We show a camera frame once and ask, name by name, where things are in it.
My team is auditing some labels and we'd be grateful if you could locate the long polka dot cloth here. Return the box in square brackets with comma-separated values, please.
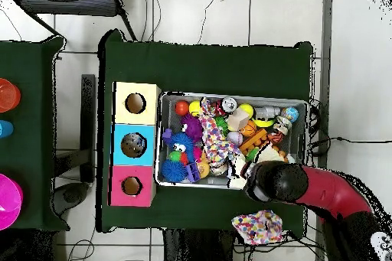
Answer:
[198, 96, 243, 167]

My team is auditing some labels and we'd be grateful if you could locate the crushed bottle with blue label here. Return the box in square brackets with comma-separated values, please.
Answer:
[134, 135, 147, 152]

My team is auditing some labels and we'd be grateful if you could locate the cream knitted cloth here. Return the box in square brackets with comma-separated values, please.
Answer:
[227, 143, 290, 190]

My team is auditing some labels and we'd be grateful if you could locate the wide polka dot cloth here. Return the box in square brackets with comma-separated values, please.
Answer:
[231, 209, 284, 246]

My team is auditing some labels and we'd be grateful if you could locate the shallow mesh bin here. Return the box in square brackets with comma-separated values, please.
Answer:
[155, 91, 309, 194]

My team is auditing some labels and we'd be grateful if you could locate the wooden box with three holes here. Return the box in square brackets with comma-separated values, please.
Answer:
[107, 81, 162, 207]

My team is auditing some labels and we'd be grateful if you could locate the purple spiky rubber ball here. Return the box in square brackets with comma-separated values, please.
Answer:
[180, 113, 204, 144]

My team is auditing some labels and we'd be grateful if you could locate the yellow ball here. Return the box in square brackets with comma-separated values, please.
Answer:
[237, 103, 255, 119]
[188, 100, 203, 117]

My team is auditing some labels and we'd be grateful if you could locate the orange ball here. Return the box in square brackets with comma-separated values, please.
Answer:
[174, 100, 191, 117]

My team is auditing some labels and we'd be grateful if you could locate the silver topped drink can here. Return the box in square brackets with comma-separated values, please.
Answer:
[220, 96, 239, 113]

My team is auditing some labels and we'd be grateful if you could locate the plain wooden block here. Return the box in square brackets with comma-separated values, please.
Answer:
[226, 108, 250, 132]

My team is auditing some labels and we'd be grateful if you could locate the small orange basketball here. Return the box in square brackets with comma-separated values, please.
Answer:
[240, 119, 258, 138]

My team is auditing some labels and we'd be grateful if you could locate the dark green table cloth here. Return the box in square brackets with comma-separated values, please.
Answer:
[96, 29, 314, 237]

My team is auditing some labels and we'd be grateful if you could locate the green side table cloth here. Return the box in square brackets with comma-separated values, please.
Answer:
[0, 35, 70, 233]

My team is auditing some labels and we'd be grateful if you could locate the dark office chair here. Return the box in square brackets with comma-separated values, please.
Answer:
[18, 0, 137, 41]

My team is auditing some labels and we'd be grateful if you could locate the orange ribbed plastic cup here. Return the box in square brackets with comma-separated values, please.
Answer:
[0, 78, 21, 113]

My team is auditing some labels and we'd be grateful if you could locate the blue plastic cup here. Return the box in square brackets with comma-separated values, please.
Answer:
[0, 119, 15, 139]

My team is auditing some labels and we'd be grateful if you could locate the magenta plastic bowl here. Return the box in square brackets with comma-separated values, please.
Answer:
[0, 173, 24, 231]

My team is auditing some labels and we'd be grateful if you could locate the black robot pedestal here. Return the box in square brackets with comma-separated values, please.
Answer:
[162, 228, 238, 261]

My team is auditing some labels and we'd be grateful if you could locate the black power cable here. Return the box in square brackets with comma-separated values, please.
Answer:
[309, 135, 392, 152]

